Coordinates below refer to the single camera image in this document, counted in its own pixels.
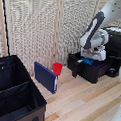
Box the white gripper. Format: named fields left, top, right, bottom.
left=79, top=46, right=108, bottom=62

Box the blue plastic bowl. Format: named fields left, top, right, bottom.
left=80, top=57, right=96, bottom=67

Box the black air fryer body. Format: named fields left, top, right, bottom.
left=101, top=26, right=121, bottom=79

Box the red plastic cup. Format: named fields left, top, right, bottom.
left=52, top=61, right=64, bottom=77

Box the dark blue book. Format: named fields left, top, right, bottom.
left=32, top=61, right=59, bottom=94

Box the black fabric storage box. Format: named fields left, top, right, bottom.
left=0, top=53, right=50, bottom=121

